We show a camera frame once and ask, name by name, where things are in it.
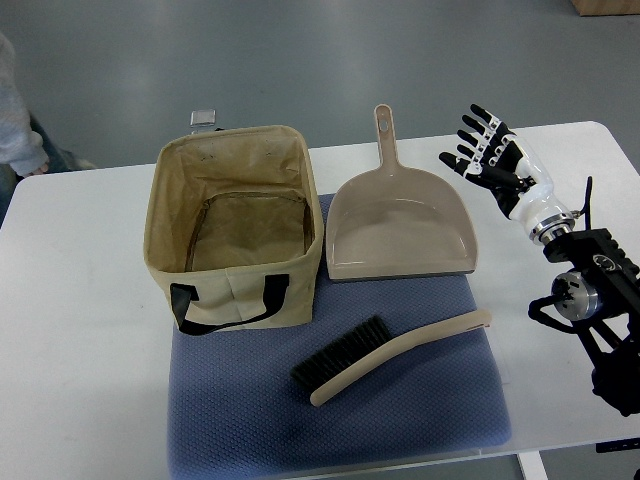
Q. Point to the pink plastic dustpan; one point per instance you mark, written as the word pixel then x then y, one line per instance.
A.
pixel 395 221

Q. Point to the yellow fabric bag black handle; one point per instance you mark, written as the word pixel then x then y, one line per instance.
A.
pixel 234 230

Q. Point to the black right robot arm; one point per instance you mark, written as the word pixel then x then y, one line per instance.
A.
pixel 597 300

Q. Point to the white table leg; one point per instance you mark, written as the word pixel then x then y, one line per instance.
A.
pixel 532 466

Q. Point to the black table control panel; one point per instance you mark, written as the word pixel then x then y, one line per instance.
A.
pixel 618 445

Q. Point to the person in grey sleeve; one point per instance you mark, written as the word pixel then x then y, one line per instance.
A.
pixel 26 149

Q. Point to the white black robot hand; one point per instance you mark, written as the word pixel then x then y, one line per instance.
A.
pixel 492 156

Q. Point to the pink hand broom black bristles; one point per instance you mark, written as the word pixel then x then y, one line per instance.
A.
pixel 367 346

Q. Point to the wooden box corner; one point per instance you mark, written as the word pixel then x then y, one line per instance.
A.
pixel 606 7

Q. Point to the small metal clip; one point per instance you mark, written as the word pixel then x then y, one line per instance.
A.
pixel 202 118

